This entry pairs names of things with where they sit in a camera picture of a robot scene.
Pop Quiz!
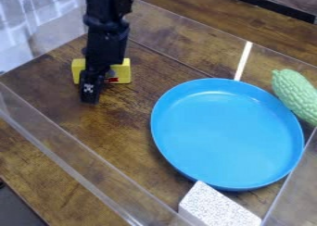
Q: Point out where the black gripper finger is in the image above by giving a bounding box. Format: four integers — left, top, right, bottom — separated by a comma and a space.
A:
80, 70, 106, 104

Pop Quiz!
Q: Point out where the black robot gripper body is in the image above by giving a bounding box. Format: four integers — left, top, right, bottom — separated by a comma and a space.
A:
84, 0, 133, 70

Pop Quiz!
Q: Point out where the yellow butter block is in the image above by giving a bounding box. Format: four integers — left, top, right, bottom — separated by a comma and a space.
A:
71, 58, 132, 84

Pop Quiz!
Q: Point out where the blue round tray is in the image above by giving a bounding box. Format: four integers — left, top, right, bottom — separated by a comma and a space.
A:
150, 78, 306, 191

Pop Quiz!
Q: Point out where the white speckled foam block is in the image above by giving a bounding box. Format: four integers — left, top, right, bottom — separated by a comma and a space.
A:
178, 181, 261, 226

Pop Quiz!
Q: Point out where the green bitter gourd toy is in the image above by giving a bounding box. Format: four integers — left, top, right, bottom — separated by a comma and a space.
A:
272, 69, 317, 126

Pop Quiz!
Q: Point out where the clear acrylic enclosure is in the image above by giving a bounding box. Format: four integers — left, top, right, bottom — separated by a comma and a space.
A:
0, 0, 317, 226

